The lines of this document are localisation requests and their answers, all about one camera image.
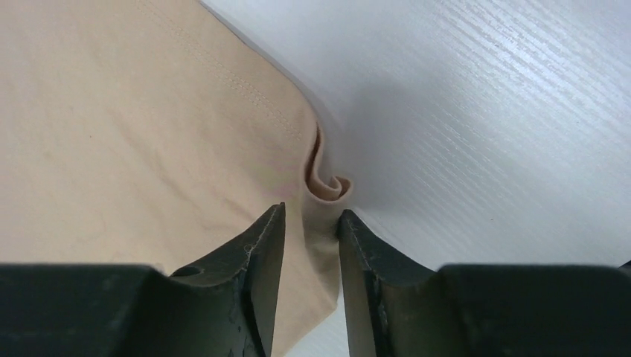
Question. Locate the beige t shirt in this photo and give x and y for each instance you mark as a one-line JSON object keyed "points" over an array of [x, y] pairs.
{"points": [[148, 132]]}

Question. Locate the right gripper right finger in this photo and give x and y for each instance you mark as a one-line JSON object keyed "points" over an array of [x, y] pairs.
{"points": [[397, 307]]}

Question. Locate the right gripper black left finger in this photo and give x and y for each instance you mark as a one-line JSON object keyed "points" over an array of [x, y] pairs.
{"points": [[223, 304]]}

